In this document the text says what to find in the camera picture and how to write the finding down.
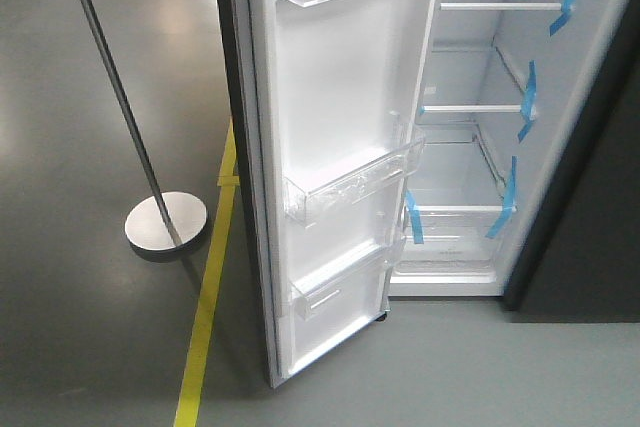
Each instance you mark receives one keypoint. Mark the fridge door with shelves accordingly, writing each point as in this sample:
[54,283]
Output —
[309,86]

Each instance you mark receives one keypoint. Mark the clear lower door bin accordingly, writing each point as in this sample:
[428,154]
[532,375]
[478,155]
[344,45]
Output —
[368,258]

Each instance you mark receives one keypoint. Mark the clear middle door bin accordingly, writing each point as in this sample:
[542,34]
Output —
[310,196]

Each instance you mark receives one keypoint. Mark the silver floor lamp stand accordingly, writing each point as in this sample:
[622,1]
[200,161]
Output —
[165,221]

